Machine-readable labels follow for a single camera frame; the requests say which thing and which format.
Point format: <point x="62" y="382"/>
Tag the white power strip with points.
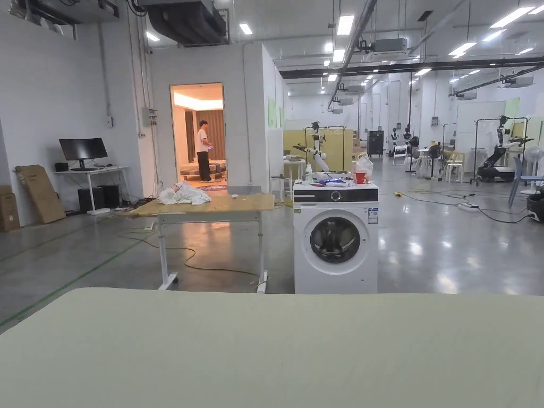
<point x="467" y="207"/>

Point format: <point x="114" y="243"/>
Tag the white washing machine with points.
<point x="335" y="255"/>

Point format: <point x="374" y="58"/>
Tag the white standing fan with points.
<point x="533" y="163"/>

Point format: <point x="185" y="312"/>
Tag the brown cardboard carton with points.
<point x="7" y="210"/>
<point x="40" y="193"/>

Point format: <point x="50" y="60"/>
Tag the white desk with monitor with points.
<point x="89" y="170"/>

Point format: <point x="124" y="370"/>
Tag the white robot on black base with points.
<point x="499" y="153"/>

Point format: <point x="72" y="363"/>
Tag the black standing fan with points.
<point x="433" y="159"/>

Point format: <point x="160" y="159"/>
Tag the white humanoid robot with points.
<point x="318" y="148"/>

